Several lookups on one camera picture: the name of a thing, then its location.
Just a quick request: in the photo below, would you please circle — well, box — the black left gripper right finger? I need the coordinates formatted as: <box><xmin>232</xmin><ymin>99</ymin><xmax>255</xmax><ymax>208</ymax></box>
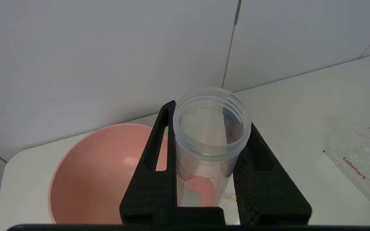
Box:
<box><xmin>233</xmin><ymin>124</ymin><xmax>313</xmax><ymax>225</ymax></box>

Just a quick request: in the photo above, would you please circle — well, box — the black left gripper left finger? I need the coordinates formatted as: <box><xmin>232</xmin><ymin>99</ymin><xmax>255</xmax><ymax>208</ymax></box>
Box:
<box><xmin>120</xmin><ymin>100</ymin><xmax>178</xmax><ymax>225</ymax></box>

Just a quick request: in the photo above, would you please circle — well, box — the test tube with red pigment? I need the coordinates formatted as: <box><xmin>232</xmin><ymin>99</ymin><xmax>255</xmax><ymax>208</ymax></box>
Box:
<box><xmin>173</xmin><ymin>87</ymin><xmax>252</xmax><ymax>208</ymax></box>

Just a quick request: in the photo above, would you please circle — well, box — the clear acrylic test tube rack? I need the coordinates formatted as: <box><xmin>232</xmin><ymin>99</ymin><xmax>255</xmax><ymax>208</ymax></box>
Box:
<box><xmin>324</xmin><ymin>120</ymin><xmax>370</xmax><ymax>201</ymax></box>

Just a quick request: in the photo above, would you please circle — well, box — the pink plastic bowl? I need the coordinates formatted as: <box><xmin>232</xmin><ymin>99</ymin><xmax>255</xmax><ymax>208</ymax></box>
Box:
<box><xmin>48</xmin><ymin>123</ymin><xmax>173</xmax><ymax>225</ymax></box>

